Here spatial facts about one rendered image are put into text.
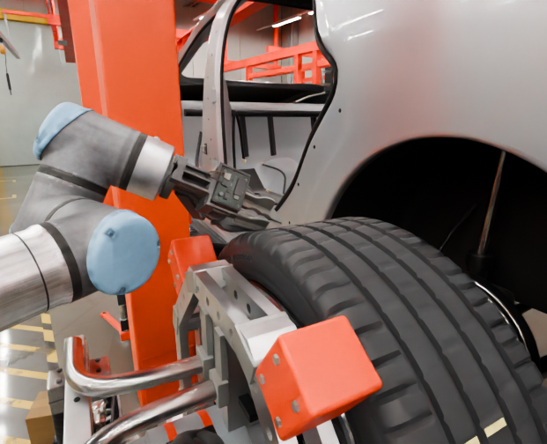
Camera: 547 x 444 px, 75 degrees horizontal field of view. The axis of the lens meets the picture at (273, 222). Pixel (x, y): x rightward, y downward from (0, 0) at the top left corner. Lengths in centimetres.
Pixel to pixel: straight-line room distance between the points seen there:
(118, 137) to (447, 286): 48
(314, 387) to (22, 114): 1318
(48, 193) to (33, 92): 1287
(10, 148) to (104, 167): 1284
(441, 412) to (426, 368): 4
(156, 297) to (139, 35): 61
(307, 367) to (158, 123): 69
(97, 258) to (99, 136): 20
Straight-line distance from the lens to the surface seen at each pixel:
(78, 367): 60
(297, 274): 44
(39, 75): 1344
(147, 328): 102
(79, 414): 58
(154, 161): 54
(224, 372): 50
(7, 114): 1335
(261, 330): 41
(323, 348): 33
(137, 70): 89
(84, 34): 285
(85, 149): 54
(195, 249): 69
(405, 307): 46
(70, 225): 42
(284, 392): 34
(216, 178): 55
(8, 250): 40
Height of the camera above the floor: 134
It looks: 16 degrees down
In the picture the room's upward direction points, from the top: straight up
